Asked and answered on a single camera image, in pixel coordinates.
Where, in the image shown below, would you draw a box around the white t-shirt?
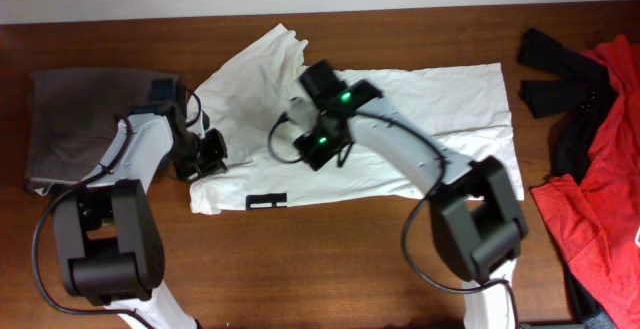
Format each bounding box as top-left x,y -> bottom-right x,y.
189,25 -> 524,215

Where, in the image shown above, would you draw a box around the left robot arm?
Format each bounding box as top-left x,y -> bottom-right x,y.
41,80 -> 227,328

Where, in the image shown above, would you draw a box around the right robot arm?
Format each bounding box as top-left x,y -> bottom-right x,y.
289,61 -> 528,328

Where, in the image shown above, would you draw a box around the folded grey trousers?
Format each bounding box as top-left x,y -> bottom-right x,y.
25,68 -> 186,196

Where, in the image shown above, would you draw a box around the black garment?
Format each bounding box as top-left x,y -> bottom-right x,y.
518,28 -> 617,183

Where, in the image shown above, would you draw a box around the red t-shirt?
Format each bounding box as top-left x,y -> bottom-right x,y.
532,35 -> 639,329

